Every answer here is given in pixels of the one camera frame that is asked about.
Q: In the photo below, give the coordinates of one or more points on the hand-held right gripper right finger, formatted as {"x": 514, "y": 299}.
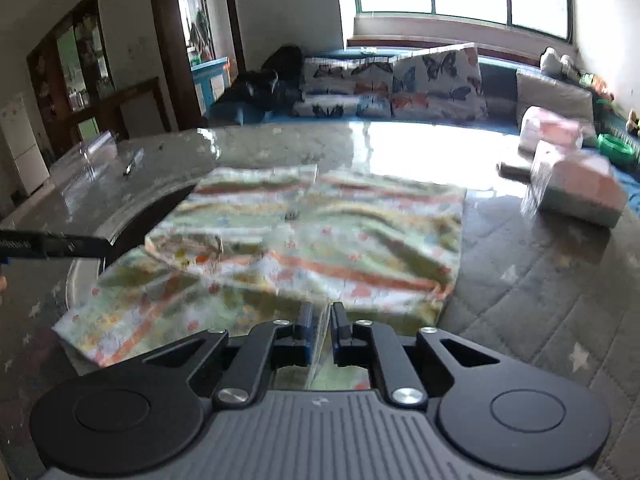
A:
{"x": 339, "y": 332}

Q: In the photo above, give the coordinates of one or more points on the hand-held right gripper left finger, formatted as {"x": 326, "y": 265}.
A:
{"x": 305, "y": 332}

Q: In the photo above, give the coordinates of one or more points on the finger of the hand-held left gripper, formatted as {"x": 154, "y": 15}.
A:
{"x": 55, "y": 246}

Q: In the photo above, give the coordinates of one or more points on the pastel patterned garment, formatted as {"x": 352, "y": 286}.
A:
{"x": 325, "y": 240}

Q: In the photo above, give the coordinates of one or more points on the clear plastic container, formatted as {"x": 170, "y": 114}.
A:
{"x": 87, "y": 160}

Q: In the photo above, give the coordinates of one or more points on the white refrigerator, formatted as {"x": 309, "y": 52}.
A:
{"x": 22, "y": 145}

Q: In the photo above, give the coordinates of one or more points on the silver black pen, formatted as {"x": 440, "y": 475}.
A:
{"x": 133, "y": 162}

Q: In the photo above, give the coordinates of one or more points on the dark wooden chair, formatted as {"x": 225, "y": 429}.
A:
{"x": 140, "y": 107}

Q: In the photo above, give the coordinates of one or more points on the dark wooden display cabinet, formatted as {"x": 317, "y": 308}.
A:
{"x": 75, "y": 65}

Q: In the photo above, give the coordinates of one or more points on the grey quilted star table cover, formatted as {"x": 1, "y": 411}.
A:
{"x": 525, "y": 280}

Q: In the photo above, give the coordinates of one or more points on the blue sofa bench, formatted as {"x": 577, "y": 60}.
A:
{"x": 232, "y": 111}

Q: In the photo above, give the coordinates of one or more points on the blue white cabinet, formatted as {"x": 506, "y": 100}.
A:
{"x": 210, "y": 80}

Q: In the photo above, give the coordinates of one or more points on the black bags pile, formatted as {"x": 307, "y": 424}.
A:
{"x": 270, "y": 77}

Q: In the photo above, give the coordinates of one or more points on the large butterfly print pillow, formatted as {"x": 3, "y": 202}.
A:
{"x": 437, "y": 82}

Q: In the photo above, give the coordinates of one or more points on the pink tissue pack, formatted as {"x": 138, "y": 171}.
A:
{"x": 550, "y": 130}
{"x": 575, "y": 185}

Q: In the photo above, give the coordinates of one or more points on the grey pillow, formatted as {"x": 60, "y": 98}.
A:
{"x": 555, "y": 97}

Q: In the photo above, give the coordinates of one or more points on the green plastic container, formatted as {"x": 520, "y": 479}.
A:
{"x": 617, "y": 147}

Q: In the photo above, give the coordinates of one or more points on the dark wooden door frame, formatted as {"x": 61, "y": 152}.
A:
{"x": 170, "y": 40}

